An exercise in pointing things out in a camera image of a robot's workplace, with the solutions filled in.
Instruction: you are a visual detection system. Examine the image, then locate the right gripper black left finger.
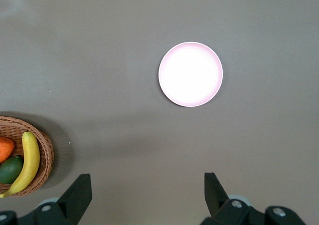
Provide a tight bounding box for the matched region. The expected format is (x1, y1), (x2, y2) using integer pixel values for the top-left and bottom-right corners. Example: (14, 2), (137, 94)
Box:
(18, 174), (93, 225)

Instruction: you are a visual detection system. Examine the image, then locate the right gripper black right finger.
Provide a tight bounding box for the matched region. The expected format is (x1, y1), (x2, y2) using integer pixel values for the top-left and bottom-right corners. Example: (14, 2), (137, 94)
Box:
(199, 172), (269, 225)

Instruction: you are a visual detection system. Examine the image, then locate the yellow banana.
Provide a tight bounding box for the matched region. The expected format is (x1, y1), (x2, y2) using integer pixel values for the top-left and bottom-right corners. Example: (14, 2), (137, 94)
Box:
(0, 131), (40, 199)

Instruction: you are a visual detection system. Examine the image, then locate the brown wicker basket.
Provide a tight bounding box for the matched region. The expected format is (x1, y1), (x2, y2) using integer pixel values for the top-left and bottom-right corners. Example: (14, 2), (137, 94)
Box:
(0, 115), (55, 198)

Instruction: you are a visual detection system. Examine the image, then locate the green avocado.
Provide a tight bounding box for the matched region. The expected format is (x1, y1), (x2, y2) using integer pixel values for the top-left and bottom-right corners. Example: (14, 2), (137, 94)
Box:
(0, 155), (24, 185)

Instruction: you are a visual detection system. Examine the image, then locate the orange tangerine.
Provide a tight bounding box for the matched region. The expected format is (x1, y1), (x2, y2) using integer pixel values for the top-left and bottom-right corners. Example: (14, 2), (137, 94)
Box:
(0, 137), (15, 164)

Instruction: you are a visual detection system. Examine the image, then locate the pink round plate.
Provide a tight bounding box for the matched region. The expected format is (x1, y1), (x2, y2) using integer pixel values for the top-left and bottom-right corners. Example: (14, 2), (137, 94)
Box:
(158, 41), (224, 108)

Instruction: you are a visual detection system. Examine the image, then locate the brown table cover mat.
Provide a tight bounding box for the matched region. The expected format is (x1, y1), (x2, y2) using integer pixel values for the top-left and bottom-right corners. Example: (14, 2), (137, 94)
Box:
(0, 0), (319, 225)

